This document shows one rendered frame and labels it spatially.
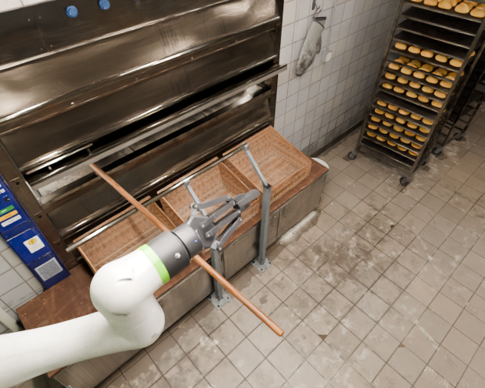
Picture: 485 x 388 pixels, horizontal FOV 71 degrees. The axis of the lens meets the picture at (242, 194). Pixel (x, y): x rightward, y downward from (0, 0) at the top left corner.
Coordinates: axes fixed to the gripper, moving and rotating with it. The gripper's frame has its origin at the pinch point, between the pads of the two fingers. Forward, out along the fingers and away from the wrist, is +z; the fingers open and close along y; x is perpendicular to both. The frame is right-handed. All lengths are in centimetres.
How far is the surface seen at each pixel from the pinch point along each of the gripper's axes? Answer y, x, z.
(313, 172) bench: 58, -143, 152
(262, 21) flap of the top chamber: -60, -105, 131
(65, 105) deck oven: -58, -114, -1
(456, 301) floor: 192, -74, 170
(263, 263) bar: 108, -172, 84
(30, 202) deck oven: -25, -142, -37
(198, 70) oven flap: -50, -119, 79
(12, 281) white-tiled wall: 10, -172, -67
